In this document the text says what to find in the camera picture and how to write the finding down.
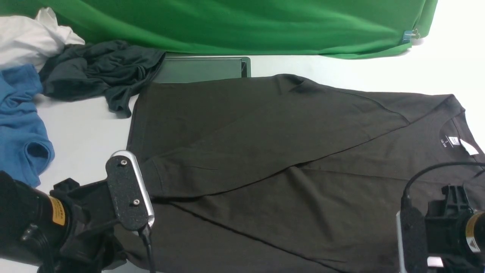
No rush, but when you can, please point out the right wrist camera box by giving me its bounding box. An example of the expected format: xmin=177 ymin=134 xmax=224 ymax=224
xmin=396 ymin=206 xmax=428 ymax=273

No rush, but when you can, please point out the dark gray long-sleeve top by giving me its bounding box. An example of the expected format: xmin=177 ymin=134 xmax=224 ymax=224
xmin=127 ymin=74 xmax=484 ymax=273

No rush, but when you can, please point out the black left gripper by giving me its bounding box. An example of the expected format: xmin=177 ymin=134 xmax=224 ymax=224
xmin=50 ymin=178 xmax=127 ymax=273

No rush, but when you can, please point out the blue binder clip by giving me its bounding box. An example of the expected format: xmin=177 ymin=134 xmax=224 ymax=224
xmin=401 ymin=29 xmax=421 ymax=44

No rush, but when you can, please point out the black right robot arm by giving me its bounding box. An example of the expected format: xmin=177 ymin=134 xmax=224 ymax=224
xmin=425 ymin=185 xmax=485 ymax=273

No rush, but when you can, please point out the white crumpled garment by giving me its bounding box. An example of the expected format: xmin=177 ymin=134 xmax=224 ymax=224
xmin=0 ymin=7 xmax=85 ymax=71

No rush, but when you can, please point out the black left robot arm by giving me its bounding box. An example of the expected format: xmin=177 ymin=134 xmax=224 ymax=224
xmin=1 ymin=171 xmax=126 ymax=273

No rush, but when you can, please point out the green backdrop cloth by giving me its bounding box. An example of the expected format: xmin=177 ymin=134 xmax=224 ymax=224
xmin=1 ymin=0 xmax=438 ymax=60

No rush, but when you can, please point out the dark teal crumpled garment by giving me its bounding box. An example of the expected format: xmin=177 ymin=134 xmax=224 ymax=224
xmin=39 ymin=40 xmax=166 ymax=119

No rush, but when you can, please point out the blue crumpled garment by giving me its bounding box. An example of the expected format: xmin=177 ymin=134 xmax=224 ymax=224
xmin=0 ymin=64 xmax=55 ymax=188

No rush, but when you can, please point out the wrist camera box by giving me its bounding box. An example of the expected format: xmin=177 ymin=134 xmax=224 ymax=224
xmin=396 ymin=206 xmax=428 ymax=273
xmin=105 ymin=150 xmax=155 ymax=232

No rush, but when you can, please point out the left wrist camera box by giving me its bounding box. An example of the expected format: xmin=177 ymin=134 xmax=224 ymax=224
xmin=105 ymin=150 xmax=155 ymax=232

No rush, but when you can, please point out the black right camera cable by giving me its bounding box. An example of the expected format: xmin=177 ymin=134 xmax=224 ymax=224
xmin=402 ymin=162 xmax=485 ymax=209

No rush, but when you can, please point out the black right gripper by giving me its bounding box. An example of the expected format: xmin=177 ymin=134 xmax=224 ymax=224
xmin=426 ymin=185 xmax=485 ymax=273

